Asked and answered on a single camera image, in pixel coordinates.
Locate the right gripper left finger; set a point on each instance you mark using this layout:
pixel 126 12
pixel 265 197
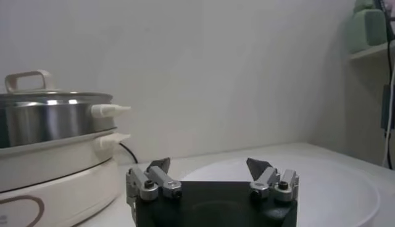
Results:
pixel 166 182

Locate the pale green container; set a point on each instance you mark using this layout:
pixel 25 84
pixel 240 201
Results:
pixel 367 26

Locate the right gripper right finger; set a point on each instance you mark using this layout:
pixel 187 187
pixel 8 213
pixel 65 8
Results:
pixel 265 180

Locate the white round plate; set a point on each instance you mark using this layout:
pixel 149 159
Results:
pixel 333 191

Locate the perforated steel steamer basket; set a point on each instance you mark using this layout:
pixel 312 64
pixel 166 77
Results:
pixel 46 121

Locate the white electric cooker base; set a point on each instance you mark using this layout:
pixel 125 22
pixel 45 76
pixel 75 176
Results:
pixel 61 182

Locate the white shelf board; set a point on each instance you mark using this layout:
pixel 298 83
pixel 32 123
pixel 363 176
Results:
pixel 370 51

